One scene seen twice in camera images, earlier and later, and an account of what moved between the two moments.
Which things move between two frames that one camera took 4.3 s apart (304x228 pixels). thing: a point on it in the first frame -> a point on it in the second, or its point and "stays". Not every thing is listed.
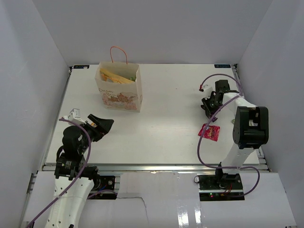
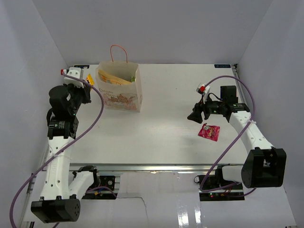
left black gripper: x=105 y=125 -> x=86 y=91
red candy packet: x=212 y=132 stays
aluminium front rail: x=159 y=168 stays
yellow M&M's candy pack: x=93 y=124 -> x=90 y=79
